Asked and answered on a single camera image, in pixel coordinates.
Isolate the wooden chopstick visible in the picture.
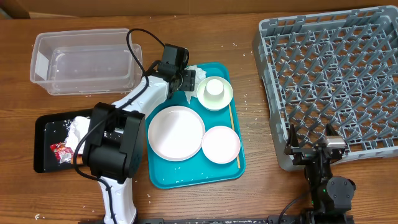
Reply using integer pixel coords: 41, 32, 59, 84
228, 104, 241, 169

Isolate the grey dishwasher rack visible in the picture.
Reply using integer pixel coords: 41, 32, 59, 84
252, 6, 397, 171

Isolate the red snack wrapper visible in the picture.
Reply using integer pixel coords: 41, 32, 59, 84
50, 142, 74, 164

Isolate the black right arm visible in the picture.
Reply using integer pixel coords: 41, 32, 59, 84
277, 124, 356, 224

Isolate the large white plate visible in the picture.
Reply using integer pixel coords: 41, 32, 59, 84
147, 106, 205, 162

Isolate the black plastic tray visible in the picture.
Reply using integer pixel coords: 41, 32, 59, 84
34, 109, 92, 173

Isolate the white cup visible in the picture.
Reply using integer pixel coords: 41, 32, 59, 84
206, 79, 224, 96

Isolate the white napkin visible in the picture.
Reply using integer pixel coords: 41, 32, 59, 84
185, 65, 206, 104
65, 116, 90, 152

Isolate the teal serving tray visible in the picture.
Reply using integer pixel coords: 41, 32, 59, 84
144, 62, 247, 190

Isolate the small white plate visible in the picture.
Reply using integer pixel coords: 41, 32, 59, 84
201, 126, 236, 164

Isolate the clear plastic storage bin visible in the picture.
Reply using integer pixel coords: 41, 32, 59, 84
30, 28, 142, 95

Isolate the white bowl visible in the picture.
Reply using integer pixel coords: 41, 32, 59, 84
197, 76, 233, 111

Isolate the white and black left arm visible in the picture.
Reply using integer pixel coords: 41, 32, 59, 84
81, 44, 195, 223

